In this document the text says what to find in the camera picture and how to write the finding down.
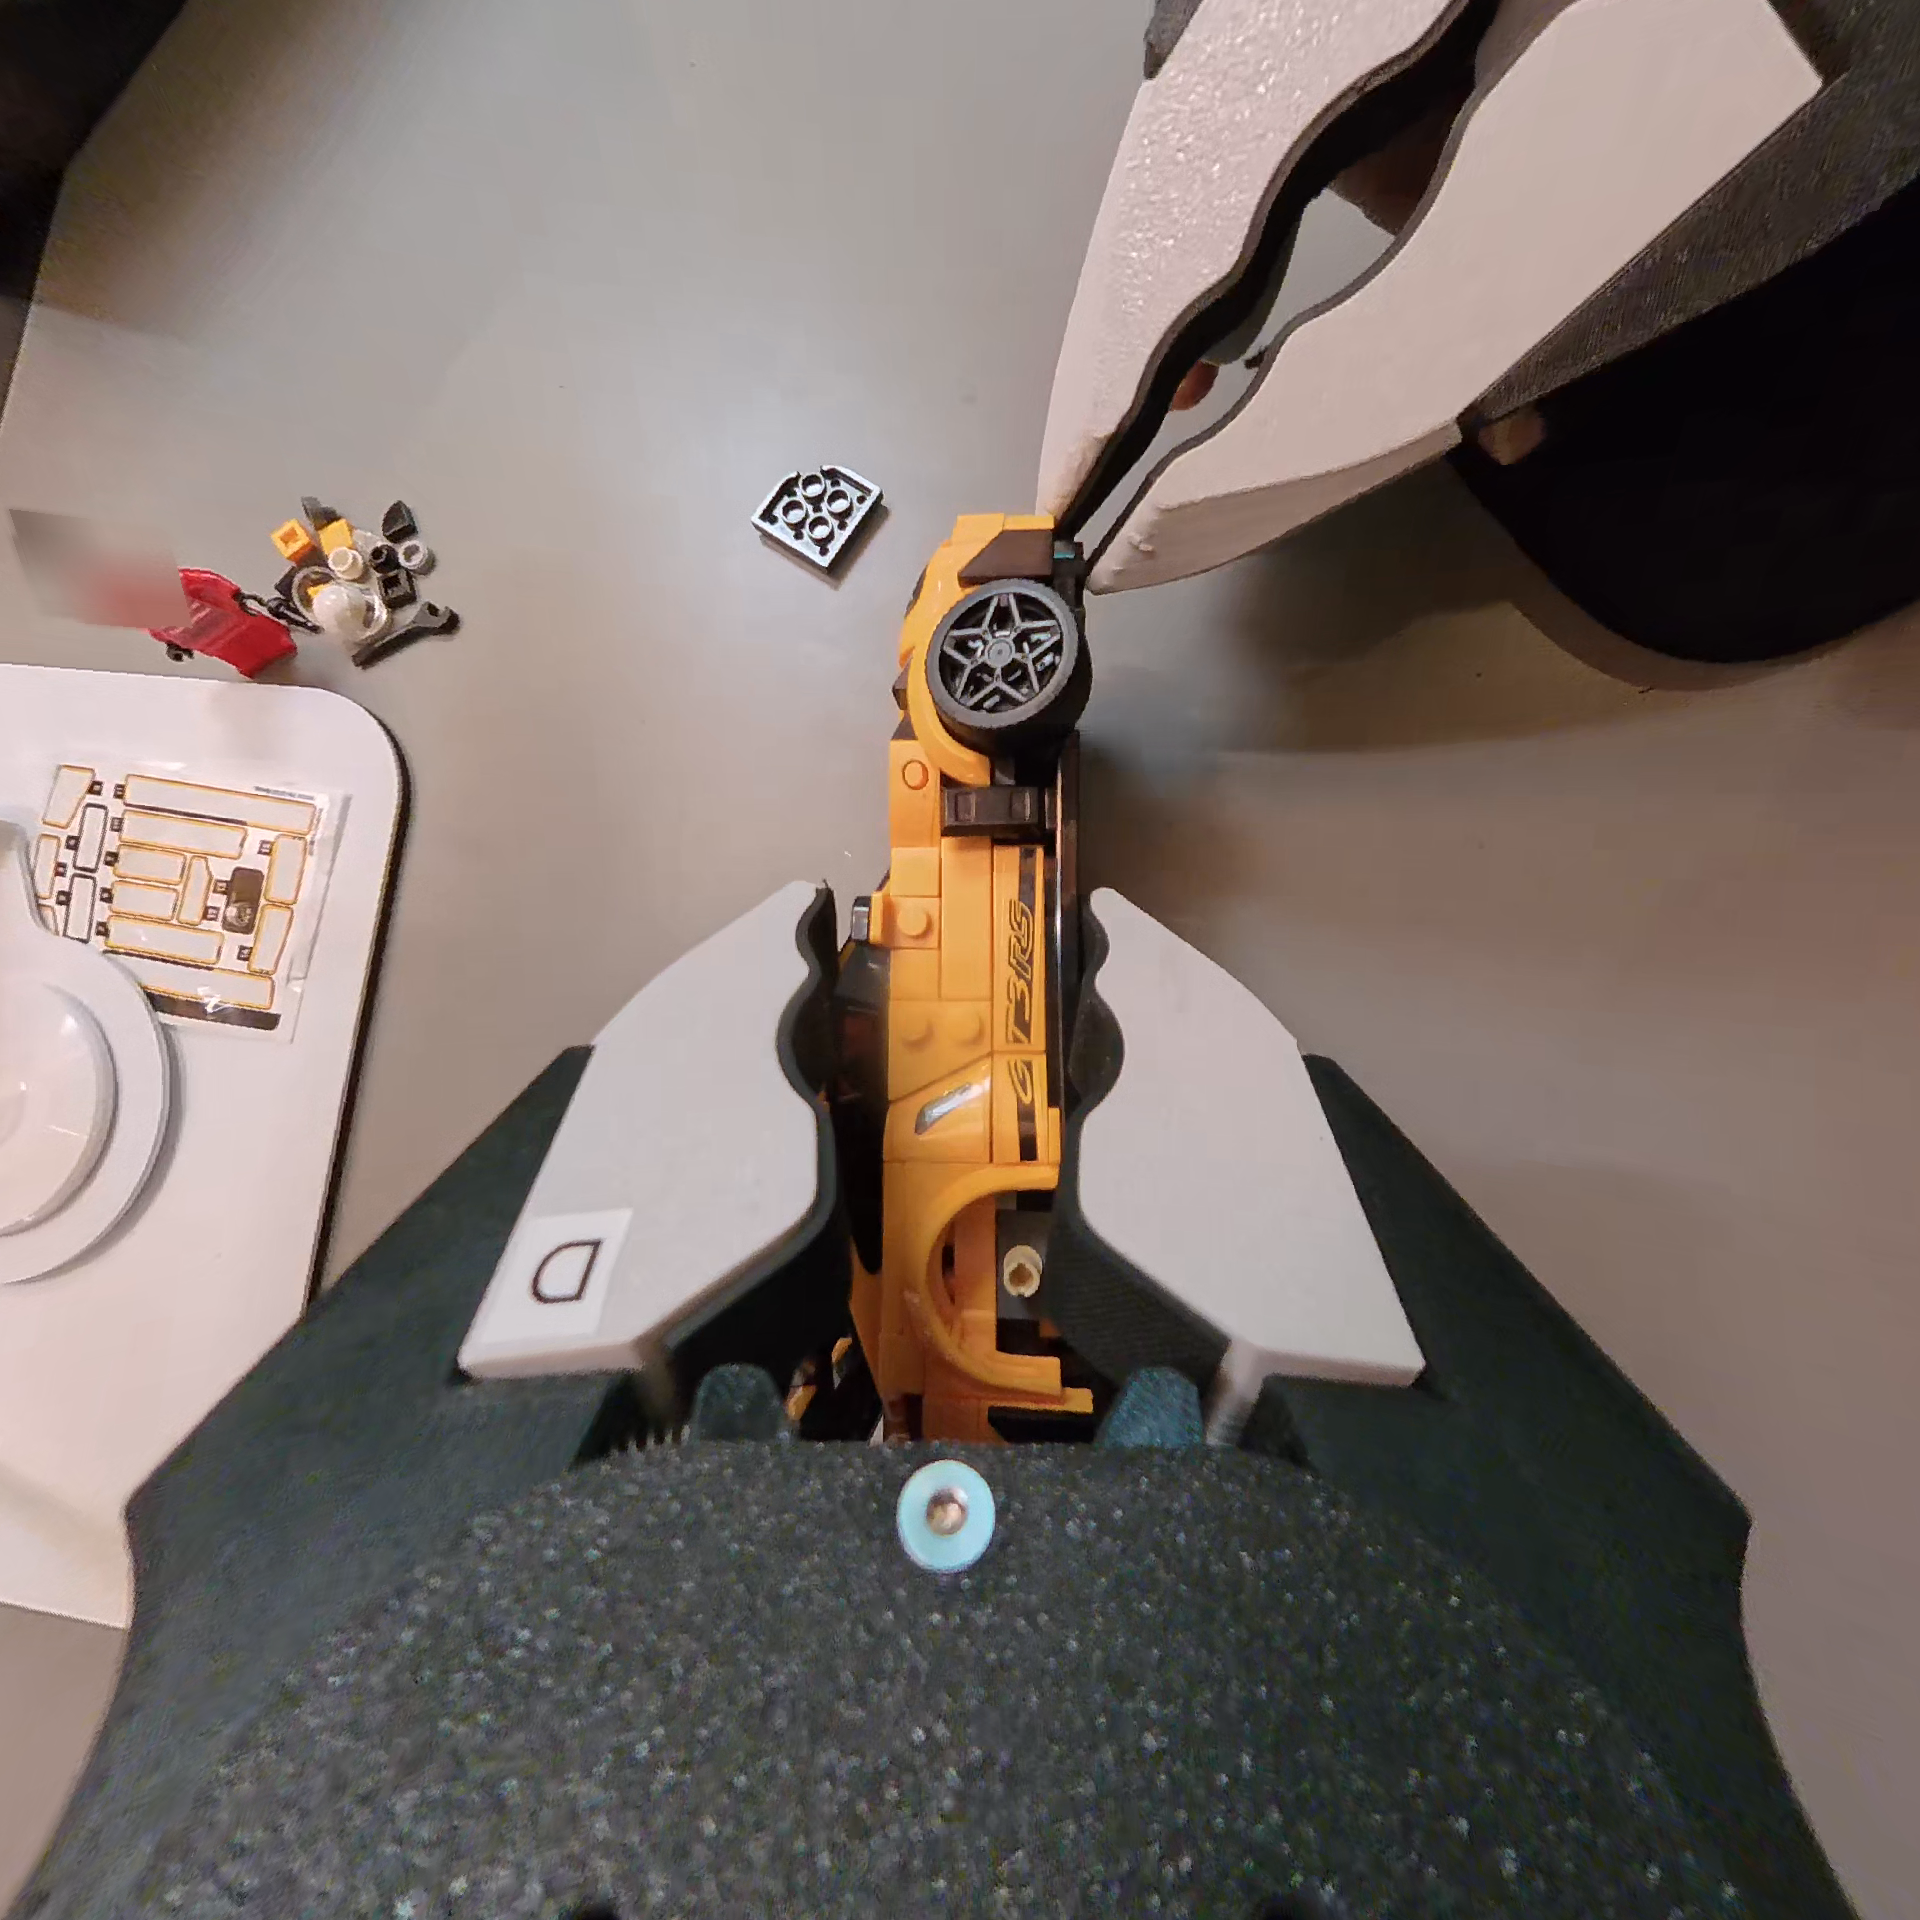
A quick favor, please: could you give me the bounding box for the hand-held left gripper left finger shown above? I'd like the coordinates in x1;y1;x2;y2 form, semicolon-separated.
455;881;837;1442

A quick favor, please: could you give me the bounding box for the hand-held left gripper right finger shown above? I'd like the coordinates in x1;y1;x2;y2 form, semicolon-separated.
1048;884;1431;1444

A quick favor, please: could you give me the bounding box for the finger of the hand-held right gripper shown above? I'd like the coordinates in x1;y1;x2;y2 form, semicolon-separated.
1084;0;1825;598
1036;0;1489;521

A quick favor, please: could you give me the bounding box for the orange lego car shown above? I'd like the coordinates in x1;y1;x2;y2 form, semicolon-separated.
832;513;1116;1448

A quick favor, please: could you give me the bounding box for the black lego wheel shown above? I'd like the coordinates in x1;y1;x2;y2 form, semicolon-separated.
921;574;1093;761

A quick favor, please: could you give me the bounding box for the lego sticker sheet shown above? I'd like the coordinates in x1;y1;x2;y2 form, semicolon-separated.
26;757;350;1045

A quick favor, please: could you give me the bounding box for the black quarter-round lego plate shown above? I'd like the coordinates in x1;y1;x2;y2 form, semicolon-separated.
746;468;887;577

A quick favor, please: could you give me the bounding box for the pile of small lego parts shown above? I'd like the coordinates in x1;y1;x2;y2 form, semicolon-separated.
270;496;458;669

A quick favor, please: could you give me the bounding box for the red lego piece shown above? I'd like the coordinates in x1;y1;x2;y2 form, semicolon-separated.
150;567;297;677

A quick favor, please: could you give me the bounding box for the black mesh chair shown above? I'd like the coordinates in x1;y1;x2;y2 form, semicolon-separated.
1450;193;1920;664

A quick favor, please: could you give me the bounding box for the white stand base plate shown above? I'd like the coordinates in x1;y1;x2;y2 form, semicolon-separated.
0;663;409;1629

